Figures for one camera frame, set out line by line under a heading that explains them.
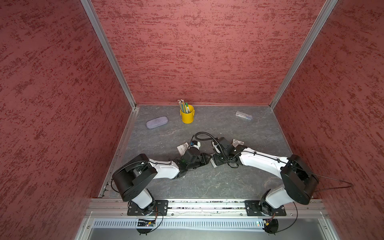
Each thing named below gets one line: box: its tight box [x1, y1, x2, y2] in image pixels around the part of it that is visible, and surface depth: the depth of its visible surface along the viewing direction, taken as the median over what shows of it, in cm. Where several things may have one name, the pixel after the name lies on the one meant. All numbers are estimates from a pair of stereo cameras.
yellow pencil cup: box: [180, 104, 195, 124], surface depth 109 cm
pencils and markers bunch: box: [177, 99, 191, 114], surface depth 103 cm
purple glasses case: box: [146, 116, 169, 129], surface depth 109 cm
